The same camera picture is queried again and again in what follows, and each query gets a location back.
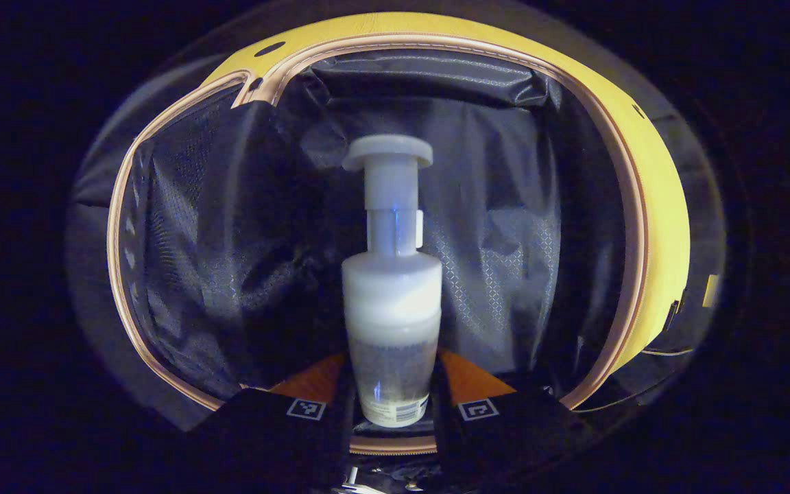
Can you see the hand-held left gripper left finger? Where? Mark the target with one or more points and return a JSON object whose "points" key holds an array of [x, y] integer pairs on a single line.
{"points": [[278, 439]]}

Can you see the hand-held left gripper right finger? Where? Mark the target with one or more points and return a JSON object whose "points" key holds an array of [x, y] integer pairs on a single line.
{"points": [[505, 432]]}

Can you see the white pump bottle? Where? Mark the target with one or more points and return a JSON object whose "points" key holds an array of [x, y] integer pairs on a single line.
{"points": [[391, 302]]}

